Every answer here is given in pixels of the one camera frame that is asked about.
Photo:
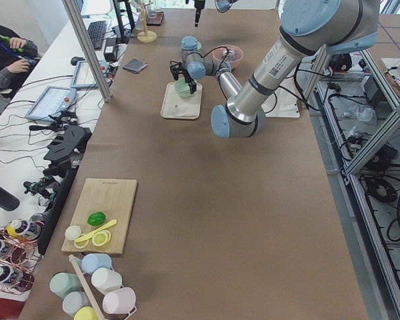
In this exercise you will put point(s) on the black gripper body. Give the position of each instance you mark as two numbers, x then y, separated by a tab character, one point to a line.
196	7
182	71

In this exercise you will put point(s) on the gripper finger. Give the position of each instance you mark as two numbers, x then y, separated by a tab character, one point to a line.
196	18
192	86

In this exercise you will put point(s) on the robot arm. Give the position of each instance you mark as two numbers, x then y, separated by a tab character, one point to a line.
222	7
306	26

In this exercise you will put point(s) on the green bowl on tray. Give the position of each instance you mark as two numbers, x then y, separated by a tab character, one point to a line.
185	94

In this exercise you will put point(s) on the cream rectangular tray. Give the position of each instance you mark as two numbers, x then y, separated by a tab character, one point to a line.
176	107

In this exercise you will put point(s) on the black tray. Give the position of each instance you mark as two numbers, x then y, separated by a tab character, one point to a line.
155	18

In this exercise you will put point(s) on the pink bowl with ice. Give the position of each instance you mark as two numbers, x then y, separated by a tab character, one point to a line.
230	54

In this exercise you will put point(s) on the wooden mug tree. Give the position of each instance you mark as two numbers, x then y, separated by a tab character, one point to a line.
143	34

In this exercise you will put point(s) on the grey folded cloth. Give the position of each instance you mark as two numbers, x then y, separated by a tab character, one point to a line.
135	66

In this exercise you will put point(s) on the black keyboard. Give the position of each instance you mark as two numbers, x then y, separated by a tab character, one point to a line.
96	32

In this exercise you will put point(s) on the blue teach pendant far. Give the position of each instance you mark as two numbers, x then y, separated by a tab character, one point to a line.
83	77

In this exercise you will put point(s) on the blue teach pendant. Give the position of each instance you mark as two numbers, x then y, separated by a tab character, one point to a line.
51	103
83	77

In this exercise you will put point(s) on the wooden cutting board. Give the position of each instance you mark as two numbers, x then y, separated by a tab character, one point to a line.
103	204

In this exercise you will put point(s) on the blue teach pendant near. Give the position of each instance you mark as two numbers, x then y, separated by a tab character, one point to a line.
51	103

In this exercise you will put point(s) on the yellow plastic knife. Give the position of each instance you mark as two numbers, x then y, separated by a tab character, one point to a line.
91	234

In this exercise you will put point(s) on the green lime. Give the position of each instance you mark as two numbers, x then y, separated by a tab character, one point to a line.
96	219

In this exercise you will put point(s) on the lemon slice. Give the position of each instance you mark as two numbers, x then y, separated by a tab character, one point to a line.
101	238
81	244

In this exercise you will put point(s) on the seated person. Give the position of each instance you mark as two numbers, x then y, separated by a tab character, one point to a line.
17	56

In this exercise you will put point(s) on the white garlic bulb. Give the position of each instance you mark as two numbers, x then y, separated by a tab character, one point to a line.
73	232

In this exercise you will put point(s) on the blue mug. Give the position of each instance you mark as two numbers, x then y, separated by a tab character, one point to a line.
93	261

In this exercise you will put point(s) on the white mug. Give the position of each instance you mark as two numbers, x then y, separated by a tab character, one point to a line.
106	280

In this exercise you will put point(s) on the black water bottle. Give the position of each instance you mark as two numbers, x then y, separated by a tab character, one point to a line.
1	198

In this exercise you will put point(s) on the pink mug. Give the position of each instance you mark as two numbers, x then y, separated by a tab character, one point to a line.
120	301

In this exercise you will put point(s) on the green mug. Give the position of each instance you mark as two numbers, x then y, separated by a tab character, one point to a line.
63	284

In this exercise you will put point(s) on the wooden mug rack stick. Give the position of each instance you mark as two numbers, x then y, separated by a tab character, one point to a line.
75	263

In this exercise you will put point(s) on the grey mug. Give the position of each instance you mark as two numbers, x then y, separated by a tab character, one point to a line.
74	301

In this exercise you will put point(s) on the yellow mug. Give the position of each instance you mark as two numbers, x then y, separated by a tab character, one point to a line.
86	313

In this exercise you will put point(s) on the gripper camera mount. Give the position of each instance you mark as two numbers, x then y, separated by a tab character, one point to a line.
177	69

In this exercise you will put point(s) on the aluminium frame post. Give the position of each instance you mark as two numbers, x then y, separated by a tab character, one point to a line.
76	20

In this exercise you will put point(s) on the black stand bracket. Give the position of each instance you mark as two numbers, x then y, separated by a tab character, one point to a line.
62	147

